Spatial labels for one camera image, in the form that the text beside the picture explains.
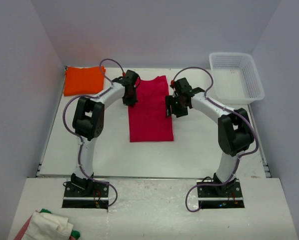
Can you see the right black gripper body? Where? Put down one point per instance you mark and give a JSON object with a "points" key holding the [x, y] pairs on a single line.
{"points": [[178, 108]]}

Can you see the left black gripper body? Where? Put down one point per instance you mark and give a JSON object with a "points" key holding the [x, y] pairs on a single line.
{"points": [[130, 99]]}

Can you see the magenta t shirt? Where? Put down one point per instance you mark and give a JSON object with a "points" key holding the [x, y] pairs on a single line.
{"points": [[147, 118]]}

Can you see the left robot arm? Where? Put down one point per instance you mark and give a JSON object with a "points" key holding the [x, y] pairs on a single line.
{"points": [[88, 123]]}

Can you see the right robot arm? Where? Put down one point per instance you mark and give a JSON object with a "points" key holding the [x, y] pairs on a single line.
{"points": [[234, 133]]}

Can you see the folded orange t shirt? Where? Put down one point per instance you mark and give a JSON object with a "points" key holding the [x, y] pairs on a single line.
{"points": [[80, 81]]}

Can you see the white plastic basket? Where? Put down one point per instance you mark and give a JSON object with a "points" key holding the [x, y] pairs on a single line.
{"points": [[236, 78]]}

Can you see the cream white cloth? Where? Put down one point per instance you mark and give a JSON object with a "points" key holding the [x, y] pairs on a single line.
{"points": [[47, 226]]}

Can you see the pink cloth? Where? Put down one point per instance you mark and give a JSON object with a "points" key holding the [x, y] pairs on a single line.
{"points": [[23, 229]]}

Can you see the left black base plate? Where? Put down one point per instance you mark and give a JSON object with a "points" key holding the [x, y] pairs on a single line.
{"points": [[94, 197]]}

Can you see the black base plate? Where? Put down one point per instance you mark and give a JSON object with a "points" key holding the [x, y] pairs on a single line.
{"points": [[94, 197], [229, 196]]}

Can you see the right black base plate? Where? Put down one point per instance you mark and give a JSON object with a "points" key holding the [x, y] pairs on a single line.
{"points": [[229, 196]]}

